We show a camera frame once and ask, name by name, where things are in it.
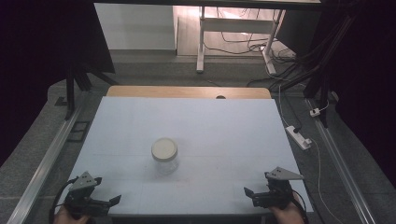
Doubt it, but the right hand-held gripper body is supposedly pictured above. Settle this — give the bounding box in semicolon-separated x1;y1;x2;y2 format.
251;166;305;210

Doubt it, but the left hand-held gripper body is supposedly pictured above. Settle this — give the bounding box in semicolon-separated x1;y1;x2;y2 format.
64;171;110;218

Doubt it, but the clear glass jar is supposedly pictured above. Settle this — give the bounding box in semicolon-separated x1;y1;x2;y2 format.
152;155;180;176

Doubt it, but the cream jar lid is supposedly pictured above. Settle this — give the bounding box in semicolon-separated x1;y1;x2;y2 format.
150;137;178;162

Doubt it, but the person's right hand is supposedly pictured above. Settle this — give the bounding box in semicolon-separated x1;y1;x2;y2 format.
268;191;306;224

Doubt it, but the person's left hand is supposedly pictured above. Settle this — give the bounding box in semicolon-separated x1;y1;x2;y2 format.
52;204;92;224

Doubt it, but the white power strip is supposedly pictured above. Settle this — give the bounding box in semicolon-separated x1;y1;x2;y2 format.
285;124;313;151

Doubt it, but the white table mat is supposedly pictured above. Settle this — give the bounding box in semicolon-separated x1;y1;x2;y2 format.
59;95;314;217

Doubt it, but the black metal stand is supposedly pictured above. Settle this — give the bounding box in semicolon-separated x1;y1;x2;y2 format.
63;61;120;121
303;12;359;129

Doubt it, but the wooden table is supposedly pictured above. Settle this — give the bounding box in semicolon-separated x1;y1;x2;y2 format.
106;85;273;100

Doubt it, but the black curtain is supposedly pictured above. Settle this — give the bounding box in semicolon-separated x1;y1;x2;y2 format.
311;0;396;180
0;0;116;167

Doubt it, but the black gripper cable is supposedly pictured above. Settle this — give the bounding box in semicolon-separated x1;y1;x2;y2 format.
291;189;310;224
48;176;79;224

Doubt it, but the aluminium floor rail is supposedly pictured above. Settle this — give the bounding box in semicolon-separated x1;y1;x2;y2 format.
6;104;84;224
305;98;378;224

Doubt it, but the white cable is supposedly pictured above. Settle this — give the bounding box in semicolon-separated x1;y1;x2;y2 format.
277;83;338;224

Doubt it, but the bundle of black cables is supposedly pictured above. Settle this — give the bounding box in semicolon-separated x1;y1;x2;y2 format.
204;7;331;92

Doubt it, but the white desk frame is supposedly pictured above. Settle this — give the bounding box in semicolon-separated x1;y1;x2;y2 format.
195;5;286;76

